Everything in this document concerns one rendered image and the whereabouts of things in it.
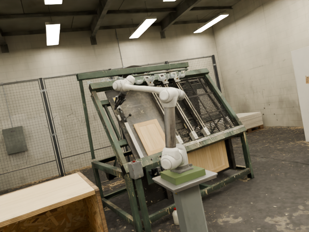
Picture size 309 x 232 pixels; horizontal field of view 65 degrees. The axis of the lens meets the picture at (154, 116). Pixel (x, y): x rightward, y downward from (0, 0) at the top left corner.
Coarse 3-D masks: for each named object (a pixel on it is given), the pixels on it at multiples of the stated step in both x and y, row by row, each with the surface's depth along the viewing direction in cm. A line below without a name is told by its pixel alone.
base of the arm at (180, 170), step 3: (186, 165) 242; (189, 165) 251; (192, 165) 253; (177, 168) 241; (180, 168) 240; (183, 168) 240; (186, 168) 241; (189, 168) 243; (192, 168) 243; (171, 171) 250; (174, 171) 245; (177, 171) 240; (180, 171) 238; (183, 171) 239
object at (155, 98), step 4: (144, 76) 373; (148, 76) 376; (152, 76) 361; (148, 84) 367; (152, 84) 370; (152, 96) 366; (156, 96) 364; (156, 100) 360; (156, 104) 361; (160, 104) 359; (160, 108) 354; (160, 112) 356; (164, 120) 352; (176, 132) 340; (176, 136) 336; (176, 140) 337; (180, 140) 334
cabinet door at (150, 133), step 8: (152, 120) 343; (136, 128) 326; (144, 128) 331; (152, 128) 336; (160, 128) 340; (144, 136) 324; (152, 136) 329; (160, 136) 333; (144, 144) 317; (152, 144) 322; (160, 144) 326; (152, 152) 314
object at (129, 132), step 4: (116, 108) 333; (120, 116) 327; (124, 124) 322; (128, 124) 323; (128, 128) 319; (128, 132) 316; (132, 136) 315; (132, 140) 311; (136, 144) 310; (136, 148) 307; (140, 152) 306; (140, 156) 303
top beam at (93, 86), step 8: (176, 72) 406; (184, 72) 414; (192, 72) 422; (200, 72) 430; (208, 72) 440; (144, 80) 370; (168, 80) 399; (96, 88) 330; (104, 88) 338; (112, 88) 347
